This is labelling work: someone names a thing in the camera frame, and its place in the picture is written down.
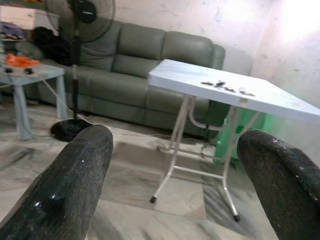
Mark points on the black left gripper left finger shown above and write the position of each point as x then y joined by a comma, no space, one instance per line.
67,185

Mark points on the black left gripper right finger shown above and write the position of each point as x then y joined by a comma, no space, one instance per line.
282,185

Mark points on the green plastic bin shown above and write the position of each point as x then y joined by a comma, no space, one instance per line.
225,146

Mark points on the black standing fan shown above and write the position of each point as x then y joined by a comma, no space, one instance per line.
74,100

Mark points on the pale blue side table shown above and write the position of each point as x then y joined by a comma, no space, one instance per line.
42,73

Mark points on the grey-green leather sofa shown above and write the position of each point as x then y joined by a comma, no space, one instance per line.
130,82

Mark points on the small black device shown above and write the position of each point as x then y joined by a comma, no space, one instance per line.
8,70
28,71

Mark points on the orange cloth item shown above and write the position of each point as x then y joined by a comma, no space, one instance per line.
20,60

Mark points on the black bag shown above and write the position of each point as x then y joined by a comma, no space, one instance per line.
52,45

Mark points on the white folding table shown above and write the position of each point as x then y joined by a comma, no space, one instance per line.
190,75

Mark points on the colourful clothes pile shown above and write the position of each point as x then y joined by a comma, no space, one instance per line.
11,31

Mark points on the white shelf unit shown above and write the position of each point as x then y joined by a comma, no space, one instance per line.
22,15

